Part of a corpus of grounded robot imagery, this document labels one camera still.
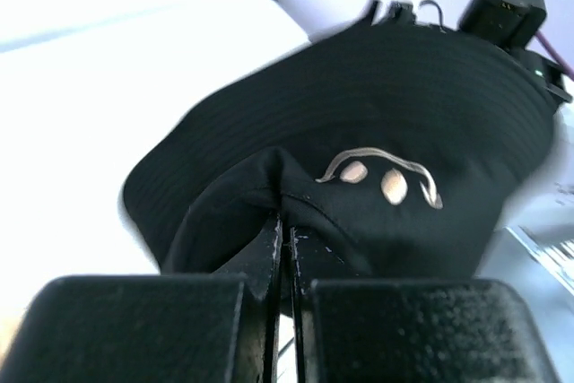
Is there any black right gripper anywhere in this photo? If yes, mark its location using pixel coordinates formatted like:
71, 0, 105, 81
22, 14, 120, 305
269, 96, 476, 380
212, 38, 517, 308
361, 0, 444, 33

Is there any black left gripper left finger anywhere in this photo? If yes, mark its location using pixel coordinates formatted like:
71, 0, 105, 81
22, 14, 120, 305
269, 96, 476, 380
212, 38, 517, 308
1, 219, 282, 383

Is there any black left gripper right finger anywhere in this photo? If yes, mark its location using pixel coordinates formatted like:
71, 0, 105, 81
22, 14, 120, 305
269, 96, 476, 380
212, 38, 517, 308
289, 229, 559, 382

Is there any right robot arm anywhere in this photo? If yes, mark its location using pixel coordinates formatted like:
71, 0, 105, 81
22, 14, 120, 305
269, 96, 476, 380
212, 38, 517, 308
348, 0, 573, 113

